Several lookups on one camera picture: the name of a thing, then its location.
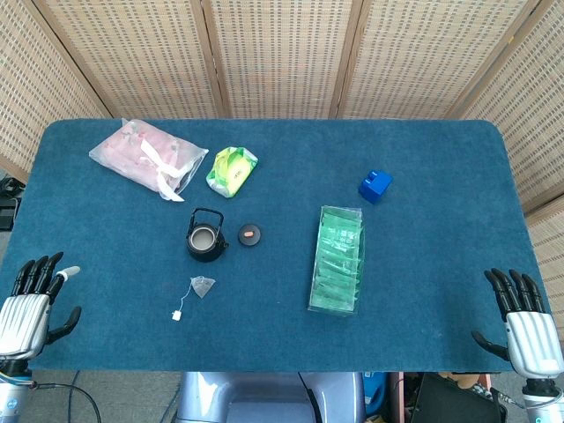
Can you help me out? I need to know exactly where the pyramid tea bag with string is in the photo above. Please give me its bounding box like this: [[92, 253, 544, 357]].
[[170, 275, 217, 322]]

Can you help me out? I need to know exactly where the woven rattan folding screen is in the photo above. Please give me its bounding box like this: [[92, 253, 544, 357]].
[[0, 0, 564, 287]]

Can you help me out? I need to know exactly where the blue plastic container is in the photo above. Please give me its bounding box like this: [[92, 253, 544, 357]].
[[363, 372, 389, 418]]

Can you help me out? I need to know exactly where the black equipment on floor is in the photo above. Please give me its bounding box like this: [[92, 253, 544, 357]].
[[0, 174, 24, 231]]

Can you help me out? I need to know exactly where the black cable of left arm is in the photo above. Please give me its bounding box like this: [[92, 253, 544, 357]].
[[26, 381, 103, 423]]

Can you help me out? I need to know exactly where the clear box of green tea sachets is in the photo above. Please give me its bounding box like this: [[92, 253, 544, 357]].
[[307, 204, 366, 317]]

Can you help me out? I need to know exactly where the clear bag with pink contents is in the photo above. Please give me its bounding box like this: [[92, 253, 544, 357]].
[[88, 117, 210, 203]]

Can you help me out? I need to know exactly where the black cast iron teapot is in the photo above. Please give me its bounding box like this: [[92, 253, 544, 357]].
[[186, 207, 231, 263]]

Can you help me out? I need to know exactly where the black case under table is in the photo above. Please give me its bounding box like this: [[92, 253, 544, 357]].
[[409, 373, 508, 423]]

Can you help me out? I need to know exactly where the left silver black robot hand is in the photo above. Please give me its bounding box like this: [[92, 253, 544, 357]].
[[0, 251, 83, 360]]

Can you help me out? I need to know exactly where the green yellow snack packet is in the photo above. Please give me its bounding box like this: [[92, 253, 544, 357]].
[[205, 146, 260, 199]]

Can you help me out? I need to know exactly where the black cable on torso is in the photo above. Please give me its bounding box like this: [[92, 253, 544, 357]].
[[297, 372, 326, 423]]

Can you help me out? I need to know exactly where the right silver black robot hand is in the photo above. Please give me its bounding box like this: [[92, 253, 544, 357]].
[[471, 267, 560, 378]]

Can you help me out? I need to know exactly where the small blue box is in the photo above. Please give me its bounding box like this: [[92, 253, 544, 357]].
[[358, 168, 394, 207]]

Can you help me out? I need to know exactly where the black teapot lid orange knob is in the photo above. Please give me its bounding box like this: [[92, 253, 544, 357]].
[[237, 223, 263, 248]]

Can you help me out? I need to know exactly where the blue carpet table cover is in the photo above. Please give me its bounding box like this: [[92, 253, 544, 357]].
[[0, 117, 554, 374]]

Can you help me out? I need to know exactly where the thin cable of right arm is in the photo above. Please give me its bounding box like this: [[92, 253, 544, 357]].
[[492, 387, 526, 410]]

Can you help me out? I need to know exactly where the silver-blue robot torso base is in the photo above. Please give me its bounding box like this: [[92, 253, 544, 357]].
[[175, 371, 367, 423]]

